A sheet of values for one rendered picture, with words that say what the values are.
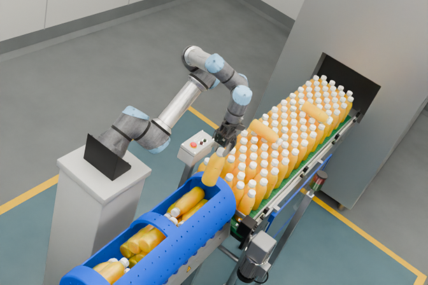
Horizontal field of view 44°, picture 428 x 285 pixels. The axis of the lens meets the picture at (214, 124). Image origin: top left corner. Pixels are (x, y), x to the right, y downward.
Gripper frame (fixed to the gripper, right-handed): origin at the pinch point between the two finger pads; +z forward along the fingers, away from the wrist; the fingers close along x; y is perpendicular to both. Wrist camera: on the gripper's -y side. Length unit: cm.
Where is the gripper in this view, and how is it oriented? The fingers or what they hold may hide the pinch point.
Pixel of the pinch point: (221, 151)
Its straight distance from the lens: 234.7
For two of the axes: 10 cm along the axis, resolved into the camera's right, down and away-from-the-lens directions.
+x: 7.8, 5.5, -3.1
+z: -2.9, 7.5, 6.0
